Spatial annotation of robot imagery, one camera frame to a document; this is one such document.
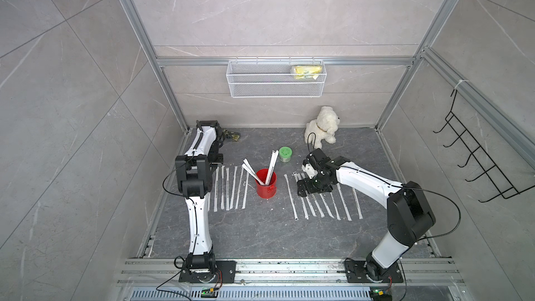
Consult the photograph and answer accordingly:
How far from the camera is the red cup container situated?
89cm

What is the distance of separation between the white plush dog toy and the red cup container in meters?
0.32

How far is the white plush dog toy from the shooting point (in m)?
1.00
